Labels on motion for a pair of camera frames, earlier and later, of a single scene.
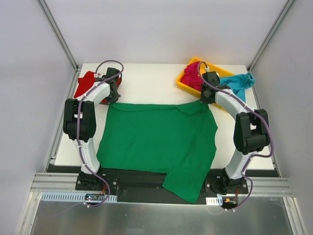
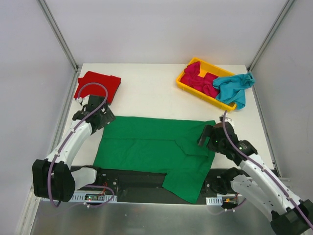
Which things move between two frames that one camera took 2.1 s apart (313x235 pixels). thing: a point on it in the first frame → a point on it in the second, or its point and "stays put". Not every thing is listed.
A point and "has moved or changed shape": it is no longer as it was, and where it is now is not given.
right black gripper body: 204,93 → 208,136
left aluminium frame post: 59,34 stays put
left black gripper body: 115,91 → 103,117
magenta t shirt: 191,77 stays put
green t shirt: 178,140 has moved or changed shape
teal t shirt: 238,83 stays put
